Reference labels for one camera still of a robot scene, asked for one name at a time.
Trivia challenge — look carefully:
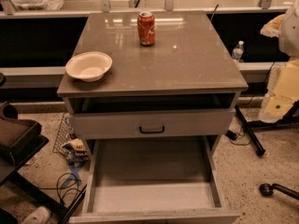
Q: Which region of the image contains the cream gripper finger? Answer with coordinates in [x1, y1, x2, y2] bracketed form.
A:
[259, 59, 299, 123]
[260, 14, 284, 37]

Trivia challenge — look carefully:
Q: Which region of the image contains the red coke can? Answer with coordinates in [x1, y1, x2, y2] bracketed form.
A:
[137, 11, 155, 46]

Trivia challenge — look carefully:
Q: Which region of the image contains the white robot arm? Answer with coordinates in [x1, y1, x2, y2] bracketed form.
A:
[259, 0, 299, 123]

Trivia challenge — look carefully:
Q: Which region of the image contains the closed grey drawer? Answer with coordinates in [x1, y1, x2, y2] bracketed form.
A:
[70, 109, 235, 139]

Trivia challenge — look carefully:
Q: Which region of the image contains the grey drawer cabinet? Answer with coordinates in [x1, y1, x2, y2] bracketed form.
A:
[58, 11, 248, 149]

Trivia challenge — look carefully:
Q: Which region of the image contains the open grey bottom drawer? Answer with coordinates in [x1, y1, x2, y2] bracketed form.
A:
[69, 136, 239, 224]

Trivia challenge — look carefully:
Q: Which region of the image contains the clear plastic water bottle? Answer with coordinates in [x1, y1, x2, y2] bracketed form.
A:
[232, 40, 244, 63]

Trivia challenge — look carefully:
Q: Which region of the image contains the black stand leg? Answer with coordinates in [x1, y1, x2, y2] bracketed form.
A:
[235, 105, 265, 157]

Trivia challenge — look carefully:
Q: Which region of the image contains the black chair caster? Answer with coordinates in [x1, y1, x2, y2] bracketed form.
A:
[259, 183, 299, 200]

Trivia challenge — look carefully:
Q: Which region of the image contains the white paper bowl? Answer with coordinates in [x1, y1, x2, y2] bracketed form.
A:
[65, 51, 112, 82]

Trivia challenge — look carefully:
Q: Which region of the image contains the snack chip bag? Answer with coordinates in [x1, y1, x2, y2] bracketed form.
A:
[61, 139, 89, 162]

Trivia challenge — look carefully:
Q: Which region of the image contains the dark office chair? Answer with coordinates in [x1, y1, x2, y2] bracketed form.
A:
[0, 73, 68, 224]

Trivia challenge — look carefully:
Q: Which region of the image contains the white shoe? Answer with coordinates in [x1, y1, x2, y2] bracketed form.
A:
[21, 206, 51, 224]

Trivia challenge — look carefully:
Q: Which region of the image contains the black drawer handle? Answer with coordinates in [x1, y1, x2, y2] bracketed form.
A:
[138, 126, 165, 134]

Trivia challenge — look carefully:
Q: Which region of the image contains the wire mesh basket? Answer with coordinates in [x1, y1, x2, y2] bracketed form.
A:
[52, 113, 77, 157]

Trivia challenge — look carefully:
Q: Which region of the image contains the black cable on floor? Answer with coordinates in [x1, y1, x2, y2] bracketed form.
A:
[36, 172, 87, 207]

